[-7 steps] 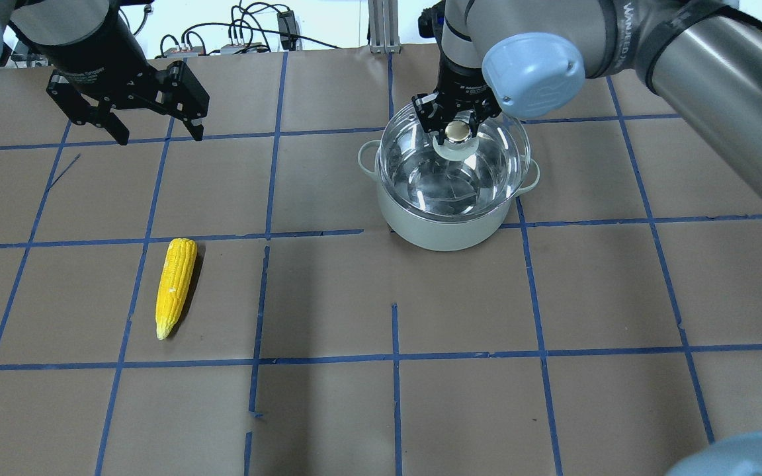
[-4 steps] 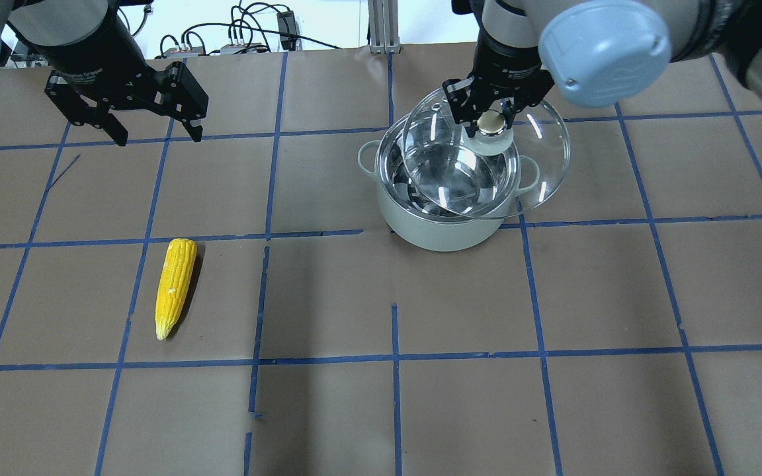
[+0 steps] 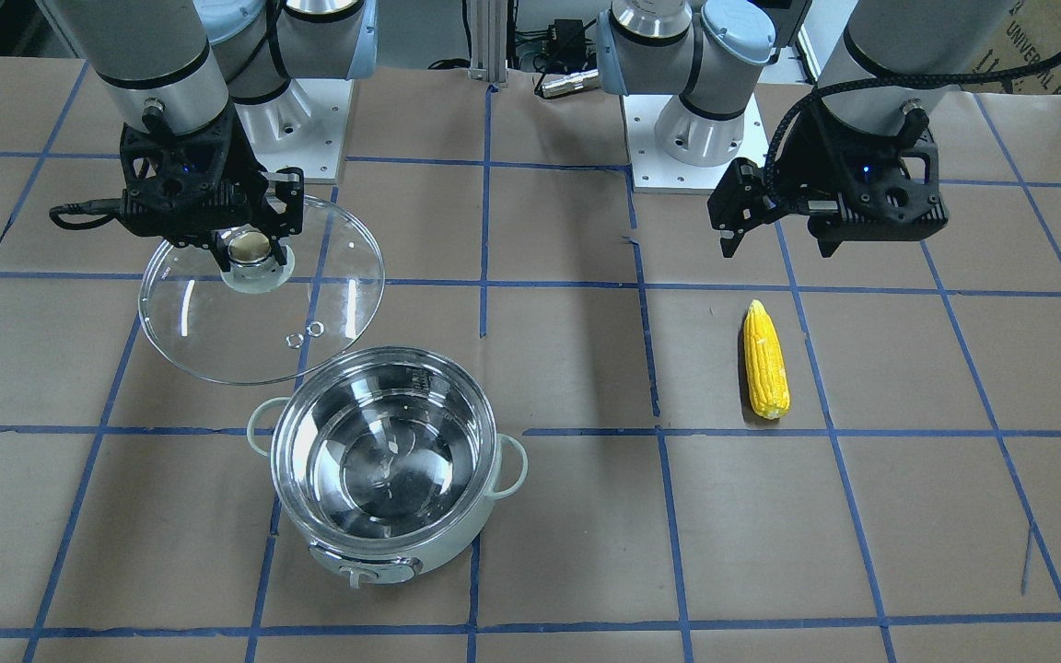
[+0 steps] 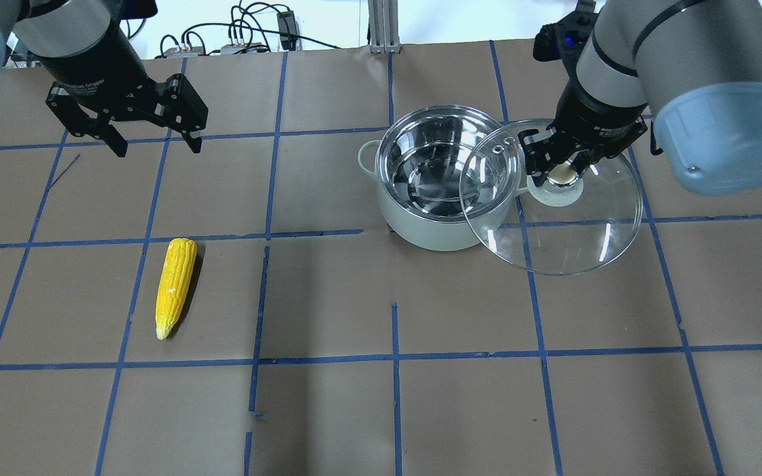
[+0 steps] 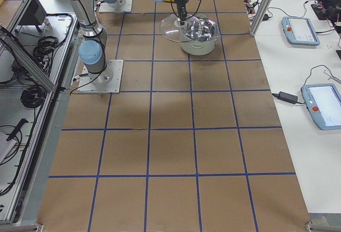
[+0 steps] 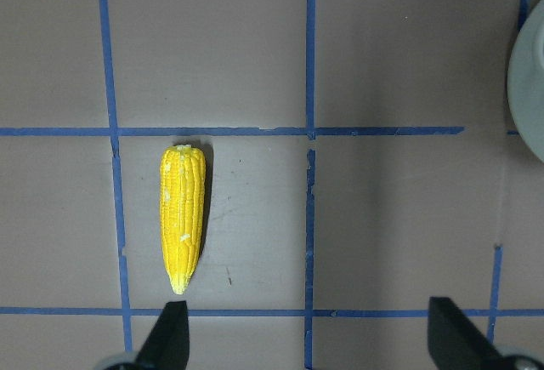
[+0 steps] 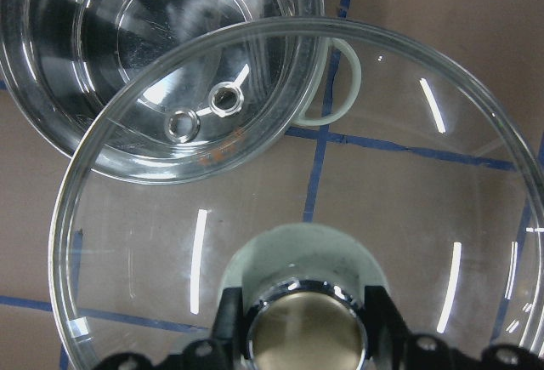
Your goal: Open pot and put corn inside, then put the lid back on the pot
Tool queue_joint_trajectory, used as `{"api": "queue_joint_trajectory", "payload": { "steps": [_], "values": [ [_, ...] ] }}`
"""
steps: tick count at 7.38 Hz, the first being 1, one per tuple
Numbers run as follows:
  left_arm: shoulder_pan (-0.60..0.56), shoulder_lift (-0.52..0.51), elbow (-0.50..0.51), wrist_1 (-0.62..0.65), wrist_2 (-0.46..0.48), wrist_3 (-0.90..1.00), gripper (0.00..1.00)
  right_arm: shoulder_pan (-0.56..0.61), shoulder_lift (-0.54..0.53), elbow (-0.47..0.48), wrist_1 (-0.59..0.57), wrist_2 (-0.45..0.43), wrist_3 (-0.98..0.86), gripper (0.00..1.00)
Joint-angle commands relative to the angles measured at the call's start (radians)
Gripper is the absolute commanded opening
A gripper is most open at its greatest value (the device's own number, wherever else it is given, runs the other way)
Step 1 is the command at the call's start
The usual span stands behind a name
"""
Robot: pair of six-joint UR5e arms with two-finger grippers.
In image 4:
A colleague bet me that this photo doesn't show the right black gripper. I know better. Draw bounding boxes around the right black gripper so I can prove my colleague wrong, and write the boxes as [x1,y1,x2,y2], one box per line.
[518,83,648,187]

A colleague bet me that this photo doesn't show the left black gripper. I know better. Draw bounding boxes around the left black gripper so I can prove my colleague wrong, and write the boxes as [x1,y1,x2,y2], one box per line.
[40,36,209,157]

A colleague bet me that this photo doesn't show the glass pot lid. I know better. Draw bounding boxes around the glass pot lid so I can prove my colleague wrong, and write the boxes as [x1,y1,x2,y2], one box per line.
[458,118,644,275]

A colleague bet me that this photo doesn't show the yellow corn cob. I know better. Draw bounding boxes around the yellow corn cob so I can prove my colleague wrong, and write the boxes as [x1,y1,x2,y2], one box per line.
[155,237,198,340]

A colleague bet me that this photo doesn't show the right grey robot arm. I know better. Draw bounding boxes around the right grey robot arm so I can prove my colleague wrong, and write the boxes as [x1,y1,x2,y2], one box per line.
[518,1,762,196]

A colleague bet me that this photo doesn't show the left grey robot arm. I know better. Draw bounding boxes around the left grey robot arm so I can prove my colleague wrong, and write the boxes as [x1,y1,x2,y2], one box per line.
[0,1,208,157]

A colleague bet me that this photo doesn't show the pale green cooking pot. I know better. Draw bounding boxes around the pale green cooking pot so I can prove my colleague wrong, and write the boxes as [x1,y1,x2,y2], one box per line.
[357,104,521,252]

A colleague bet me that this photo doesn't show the black power adapter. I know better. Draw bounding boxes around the black power adapter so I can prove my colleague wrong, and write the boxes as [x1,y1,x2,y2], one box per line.
[277,10,300,51]

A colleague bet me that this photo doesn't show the black cables bundle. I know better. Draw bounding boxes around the black cables bundle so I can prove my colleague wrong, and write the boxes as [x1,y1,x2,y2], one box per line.
[126,0,342,57]

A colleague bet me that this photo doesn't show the aluminium frame post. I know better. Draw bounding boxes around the aluminium frame post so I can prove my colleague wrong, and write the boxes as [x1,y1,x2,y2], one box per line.
[368,0,402,54]

